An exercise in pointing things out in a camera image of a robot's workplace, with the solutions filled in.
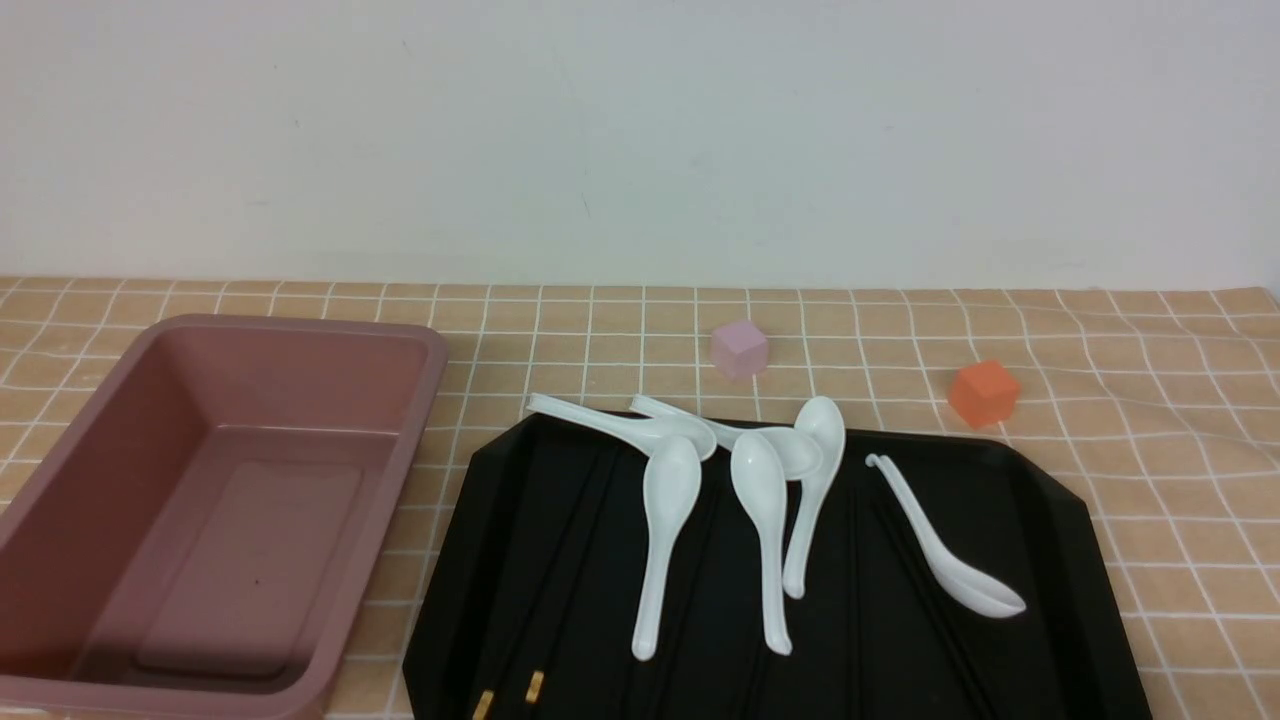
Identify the white soup spoon upright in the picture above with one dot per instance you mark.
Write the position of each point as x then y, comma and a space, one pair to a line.
759, 483
671, 486

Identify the black plastic tray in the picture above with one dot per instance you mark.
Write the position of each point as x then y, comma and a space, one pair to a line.
863, 646

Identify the white soup spoon left upright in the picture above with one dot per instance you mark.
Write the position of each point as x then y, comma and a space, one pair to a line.
671, 486

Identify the black chopstick right side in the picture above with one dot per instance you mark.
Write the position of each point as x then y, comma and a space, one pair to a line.
962, 669

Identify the white soup spoon leaning right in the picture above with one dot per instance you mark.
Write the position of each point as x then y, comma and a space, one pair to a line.
819, 419

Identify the white soup spoon far left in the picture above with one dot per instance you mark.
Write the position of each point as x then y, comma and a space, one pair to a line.
641, 432

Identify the pink cube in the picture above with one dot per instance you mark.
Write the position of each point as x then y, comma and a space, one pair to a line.
739, 350

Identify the white soup spoon centre upright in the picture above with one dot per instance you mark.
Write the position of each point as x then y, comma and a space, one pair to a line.
759, 483

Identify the black chopstick gold band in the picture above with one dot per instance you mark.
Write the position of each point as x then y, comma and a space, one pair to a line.
554, 481
579, 639

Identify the checkered orange tablecloth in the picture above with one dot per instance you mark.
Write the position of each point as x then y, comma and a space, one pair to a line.
1159, 409

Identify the white soup spoon far right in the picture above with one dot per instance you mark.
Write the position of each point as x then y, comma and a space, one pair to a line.
974, 589

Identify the pink plastic bin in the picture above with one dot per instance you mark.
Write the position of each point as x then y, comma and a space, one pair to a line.
197, 542

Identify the orange cube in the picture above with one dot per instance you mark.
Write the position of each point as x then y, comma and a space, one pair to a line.
984, 394

